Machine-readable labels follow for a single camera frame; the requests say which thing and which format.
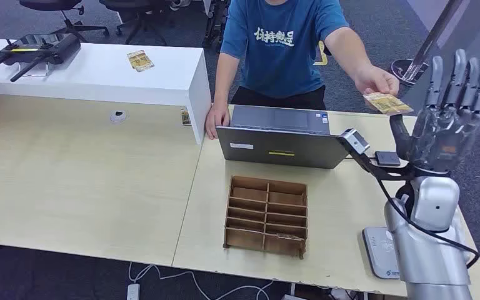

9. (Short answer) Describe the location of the grey laptop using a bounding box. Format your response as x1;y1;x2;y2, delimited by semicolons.
216;104;351;170

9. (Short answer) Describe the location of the grey card reader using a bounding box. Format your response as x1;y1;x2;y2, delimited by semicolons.
362;226;403;280

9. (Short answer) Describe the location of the person's left hand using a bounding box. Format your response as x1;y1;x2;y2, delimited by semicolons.
354;64;400;97

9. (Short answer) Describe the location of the person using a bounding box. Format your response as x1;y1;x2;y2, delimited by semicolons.
204;0;400;141

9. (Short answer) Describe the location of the person's right hand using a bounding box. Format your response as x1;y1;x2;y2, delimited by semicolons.
204;103;231;141

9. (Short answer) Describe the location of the gold ID card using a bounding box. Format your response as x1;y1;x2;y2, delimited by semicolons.
362;92;414;116

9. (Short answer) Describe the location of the wooden card organizer box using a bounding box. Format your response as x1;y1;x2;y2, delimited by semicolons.
223;176;308;261

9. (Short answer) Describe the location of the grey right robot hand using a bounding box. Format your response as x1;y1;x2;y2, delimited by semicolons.
389;49;480;174

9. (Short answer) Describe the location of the white desk shelf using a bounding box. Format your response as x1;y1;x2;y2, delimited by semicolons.
0;37;213;146

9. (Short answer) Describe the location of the small black hub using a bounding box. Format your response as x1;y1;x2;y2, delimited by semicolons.
374;151;401;168

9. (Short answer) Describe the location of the black office chair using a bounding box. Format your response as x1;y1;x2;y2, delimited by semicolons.
18;0;111;43
99;0;174;46

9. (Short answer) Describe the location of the chrome stanchion post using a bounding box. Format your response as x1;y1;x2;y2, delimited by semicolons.
390;0;464;87

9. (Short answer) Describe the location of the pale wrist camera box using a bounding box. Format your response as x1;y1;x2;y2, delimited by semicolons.
338;128;371;155

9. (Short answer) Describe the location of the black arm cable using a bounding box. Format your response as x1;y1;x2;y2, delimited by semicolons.
366;159;480;270

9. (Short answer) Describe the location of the black controller with antennas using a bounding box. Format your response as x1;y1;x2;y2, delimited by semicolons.
0;32;83;83

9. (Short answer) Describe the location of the clear acrylic stand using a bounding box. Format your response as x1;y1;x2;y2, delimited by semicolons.
16;61;53;78

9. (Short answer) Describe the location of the white power cable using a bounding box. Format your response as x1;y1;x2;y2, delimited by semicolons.
128;262;274;300

